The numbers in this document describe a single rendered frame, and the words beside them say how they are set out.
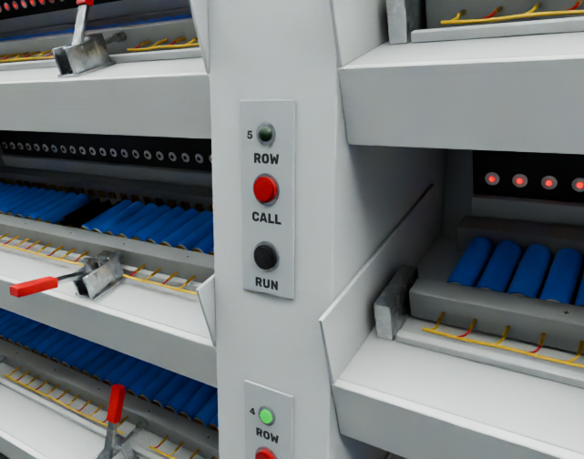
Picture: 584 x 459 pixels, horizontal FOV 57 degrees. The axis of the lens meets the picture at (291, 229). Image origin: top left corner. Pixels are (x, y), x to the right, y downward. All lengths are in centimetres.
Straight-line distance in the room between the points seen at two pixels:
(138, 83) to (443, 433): 31
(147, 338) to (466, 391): 25
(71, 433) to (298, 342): 37
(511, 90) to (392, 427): 20
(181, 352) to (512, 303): 24
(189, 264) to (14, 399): 37
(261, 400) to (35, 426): 37
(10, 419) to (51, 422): 6
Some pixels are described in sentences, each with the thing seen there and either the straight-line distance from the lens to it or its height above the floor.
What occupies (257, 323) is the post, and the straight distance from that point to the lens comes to 37.
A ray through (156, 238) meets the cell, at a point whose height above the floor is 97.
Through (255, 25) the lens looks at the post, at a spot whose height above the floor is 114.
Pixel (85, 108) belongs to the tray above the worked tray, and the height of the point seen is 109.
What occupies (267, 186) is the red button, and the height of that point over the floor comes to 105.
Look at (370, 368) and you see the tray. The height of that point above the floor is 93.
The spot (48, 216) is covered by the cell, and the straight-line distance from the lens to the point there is 68.
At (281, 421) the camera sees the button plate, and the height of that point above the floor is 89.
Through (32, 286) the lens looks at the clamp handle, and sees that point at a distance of 48.
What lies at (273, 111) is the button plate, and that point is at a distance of 33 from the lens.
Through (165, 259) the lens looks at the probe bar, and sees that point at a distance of 48.
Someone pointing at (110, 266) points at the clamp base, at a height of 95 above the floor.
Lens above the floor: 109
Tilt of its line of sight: 12 degrees down
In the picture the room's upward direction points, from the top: straight up
